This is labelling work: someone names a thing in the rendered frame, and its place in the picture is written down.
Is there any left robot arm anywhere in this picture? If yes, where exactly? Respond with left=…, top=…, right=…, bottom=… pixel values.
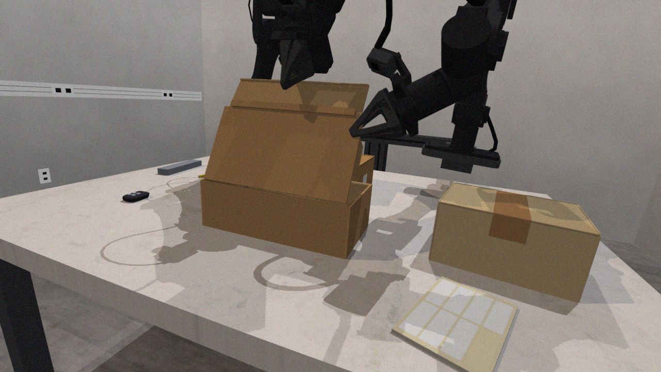
left=366, top=0, right=517, bottom=161

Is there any black key fob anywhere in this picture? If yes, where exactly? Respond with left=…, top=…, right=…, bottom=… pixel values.
left=122, top=191, right=150, bottom=203

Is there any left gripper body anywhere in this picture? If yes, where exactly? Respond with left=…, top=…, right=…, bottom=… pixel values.
left=380, top=47, right=450, bottom=137

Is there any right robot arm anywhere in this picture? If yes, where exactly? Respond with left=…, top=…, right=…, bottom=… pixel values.
left=251, top=0, right=345, bottom=80

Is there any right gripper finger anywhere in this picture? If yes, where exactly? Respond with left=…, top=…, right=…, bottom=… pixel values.
left=282, top=40, right=315, bottom=90
left=279, top=40, right=300, bottom=89

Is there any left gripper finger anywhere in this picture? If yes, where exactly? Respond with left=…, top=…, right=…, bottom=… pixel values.
left=349, top=89, right=402, bottom=137
left=360, top=107, right=403, bottom=138

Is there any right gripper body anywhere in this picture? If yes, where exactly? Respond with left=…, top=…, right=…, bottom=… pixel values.
left=269, top=0, right=334, bottom=74

